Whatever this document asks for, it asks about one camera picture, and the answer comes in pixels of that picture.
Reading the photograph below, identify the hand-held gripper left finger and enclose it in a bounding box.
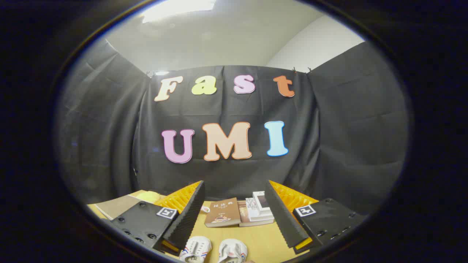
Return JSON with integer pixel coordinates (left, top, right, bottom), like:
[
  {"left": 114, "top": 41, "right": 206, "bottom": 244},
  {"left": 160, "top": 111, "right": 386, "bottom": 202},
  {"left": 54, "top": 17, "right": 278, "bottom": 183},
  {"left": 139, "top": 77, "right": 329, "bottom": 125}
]
[{"left": 110, "top": 180, "right": 206, "bottom": 256}]

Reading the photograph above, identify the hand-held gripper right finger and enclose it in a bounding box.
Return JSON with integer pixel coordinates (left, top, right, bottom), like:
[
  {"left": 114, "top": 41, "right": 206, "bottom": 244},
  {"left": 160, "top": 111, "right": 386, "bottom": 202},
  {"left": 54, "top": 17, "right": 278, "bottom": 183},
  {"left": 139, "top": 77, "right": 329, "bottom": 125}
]
[{"left": 264, "top": 180, "right": 367, "bottom": 255}]

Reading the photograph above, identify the white canvas shoe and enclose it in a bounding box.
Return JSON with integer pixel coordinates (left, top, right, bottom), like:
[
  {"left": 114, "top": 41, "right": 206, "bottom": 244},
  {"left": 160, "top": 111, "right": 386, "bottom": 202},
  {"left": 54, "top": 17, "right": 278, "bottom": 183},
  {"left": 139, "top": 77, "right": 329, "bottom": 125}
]
[
  {"left": 179, "top": 236, "right": 212, "bottom": 263},
  {"left": 218, "top": 239, "right": 248, "bottom": 263}
]

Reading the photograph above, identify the tan storage box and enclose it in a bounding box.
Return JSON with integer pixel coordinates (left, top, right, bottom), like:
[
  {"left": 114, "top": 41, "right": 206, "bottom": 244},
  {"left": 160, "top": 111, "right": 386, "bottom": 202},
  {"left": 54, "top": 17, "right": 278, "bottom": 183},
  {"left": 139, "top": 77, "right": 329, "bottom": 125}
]
[{"left": 95, "top": 190, "right": 162, "bottom": 221}]

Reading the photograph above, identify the brown cover book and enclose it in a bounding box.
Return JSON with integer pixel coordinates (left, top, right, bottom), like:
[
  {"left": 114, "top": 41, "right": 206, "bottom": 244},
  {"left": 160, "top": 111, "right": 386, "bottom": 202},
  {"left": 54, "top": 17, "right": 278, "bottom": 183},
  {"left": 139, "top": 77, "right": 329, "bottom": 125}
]
[{"left": 204, "top": 198, "right": 241, "bottom": 228}]

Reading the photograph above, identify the tan thick book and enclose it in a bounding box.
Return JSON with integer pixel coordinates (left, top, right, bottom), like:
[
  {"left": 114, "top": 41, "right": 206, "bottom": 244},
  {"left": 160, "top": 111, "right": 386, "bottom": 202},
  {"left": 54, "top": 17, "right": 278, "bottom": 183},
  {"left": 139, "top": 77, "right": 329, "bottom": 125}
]
[{"left": 238, "top": 200, "right": 275, "bottom": 227}]

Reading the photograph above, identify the yellow plush toy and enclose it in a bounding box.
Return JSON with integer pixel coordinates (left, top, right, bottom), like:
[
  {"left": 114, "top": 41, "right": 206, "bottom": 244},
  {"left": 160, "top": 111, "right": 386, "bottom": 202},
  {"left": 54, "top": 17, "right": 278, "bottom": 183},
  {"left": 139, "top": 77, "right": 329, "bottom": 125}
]
[{"left": 136, "top": 191, "right": 161, "bottom": 204}]

